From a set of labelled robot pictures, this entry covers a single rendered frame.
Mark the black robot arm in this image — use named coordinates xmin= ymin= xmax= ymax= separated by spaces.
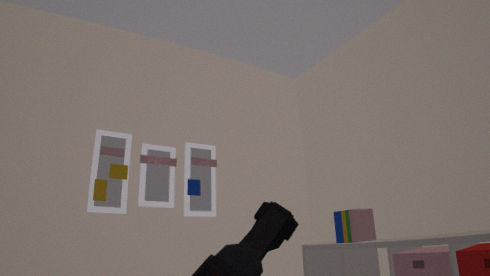
xmin=192 ymin=201 xmax=298 ymax=276

